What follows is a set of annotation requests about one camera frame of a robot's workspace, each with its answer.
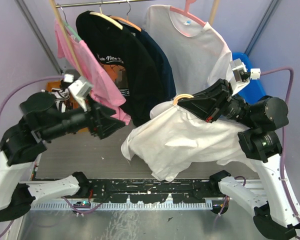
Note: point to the wooden hanger under navy shirt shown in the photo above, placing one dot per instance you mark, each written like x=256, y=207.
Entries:
x=126, y=19

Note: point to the navy blue t-shirt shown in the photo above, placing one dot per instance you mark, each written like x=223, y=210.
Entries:
x=161, y=62

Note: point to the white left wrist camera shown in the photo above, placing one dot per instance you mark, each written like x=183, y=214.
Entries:
x=80, y=89

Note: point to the black white striped cloth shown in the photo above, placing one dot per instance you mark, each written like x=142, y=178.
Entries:
x=62, y=99

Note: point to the black printed t-shirt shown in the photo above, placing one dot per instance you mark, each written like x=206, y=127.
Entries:
x=126, y=61

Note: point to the pink plastic hanger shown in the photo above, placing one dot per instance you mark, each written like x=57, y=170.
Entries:
x=185, y=12

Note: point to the wooden hanger under black shirt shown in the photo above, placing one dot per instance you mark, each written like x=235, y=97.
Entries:
x=105, y=17

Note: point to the wooden clothes rack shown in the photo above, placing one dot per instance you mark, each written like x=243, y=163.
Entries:
x=62, y=34

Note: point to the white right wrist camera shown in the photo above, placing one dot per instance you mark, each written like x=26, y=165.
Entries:
x=241, y=76

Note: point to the pink t-shirt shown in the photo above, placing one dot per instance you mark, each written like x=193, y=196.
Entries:
x=104, y=90

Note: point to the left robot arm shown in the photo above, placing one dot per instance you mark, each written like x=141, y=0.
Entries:
x=22, y=143

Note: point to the white t-shirt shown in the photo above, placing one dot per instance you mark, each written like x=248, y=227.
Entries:
x=174, y=138
x=198, y=55

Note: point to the perforated metal cable tray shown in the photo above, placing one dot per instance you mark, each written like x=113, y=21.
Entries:
x=61, y=205

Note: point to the white hanging t-shirt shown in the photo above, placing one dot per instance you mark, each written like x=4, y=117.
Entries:
x=198, y=55

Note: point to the orange wooden organizer tray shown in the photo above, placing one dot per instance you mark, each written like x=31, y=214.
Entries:
x=61, y=85

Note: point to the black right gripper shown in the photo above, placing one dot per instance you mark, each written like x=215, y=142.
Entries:
x=209, y=103

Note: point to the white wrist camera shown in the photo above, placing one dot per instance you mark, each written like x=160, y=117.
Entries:
x=241, y=76
x=80, y=89

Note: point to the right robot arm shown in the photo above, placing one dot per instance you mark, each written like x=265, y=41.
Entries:
x=276, y=216

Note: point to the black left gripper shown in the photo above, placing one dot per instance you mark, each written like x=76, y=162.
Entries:
x=106, y=124

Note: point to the cream wooden hanger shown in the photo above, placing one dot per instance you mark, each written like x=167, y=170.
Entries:
x=181, y=97

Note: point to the green hanger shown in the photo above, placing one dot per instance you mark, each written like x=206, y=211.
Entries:
x=74, y=35

